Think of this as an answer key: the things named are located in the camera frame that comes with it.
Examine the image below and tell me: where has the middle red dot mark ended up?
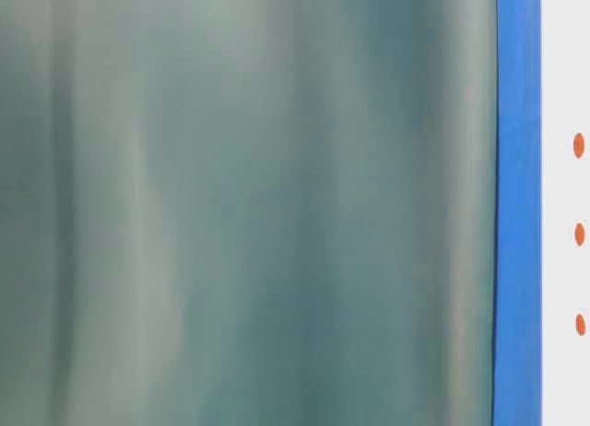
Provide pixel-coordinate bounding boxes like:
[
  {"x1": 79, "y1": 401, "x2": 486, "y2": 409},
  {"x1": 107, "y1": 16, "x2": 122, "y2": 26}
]
[{"x1": 573, "y1": 222, "x2": 585, "y2": 246}]

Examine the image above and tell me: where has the red dot mark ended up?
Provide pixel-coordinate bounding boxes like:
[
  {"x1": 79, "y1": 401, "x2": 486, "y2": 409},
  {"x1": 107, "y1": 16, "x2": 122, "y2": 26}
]
[
  {"x1": 572, "y1": 133, "x2": 585, "y2": 159},
  {"x1": 573, "y1": 222, "x2": 585, "y2": 246},
  {"x1": 575, "y1": 314, "x2": 586, "y2": 337}
]

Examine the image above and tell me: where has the blue table cloth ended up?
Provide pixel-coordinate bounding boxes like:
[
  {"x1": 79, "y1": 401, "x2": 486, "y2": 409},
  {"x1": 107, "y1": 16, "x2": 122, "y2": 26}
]
[{"x1": 492, "y1": 0, "x2": 542, "y2": 425}]

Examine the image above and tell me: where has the white work board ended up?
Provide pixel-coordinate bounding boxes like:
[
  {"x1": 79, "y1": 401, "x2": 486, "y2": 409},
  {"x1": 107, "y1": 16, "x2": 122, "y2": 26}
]
[{"x1": 541, "y1": 0, "x2": 589, "y2": 425}]

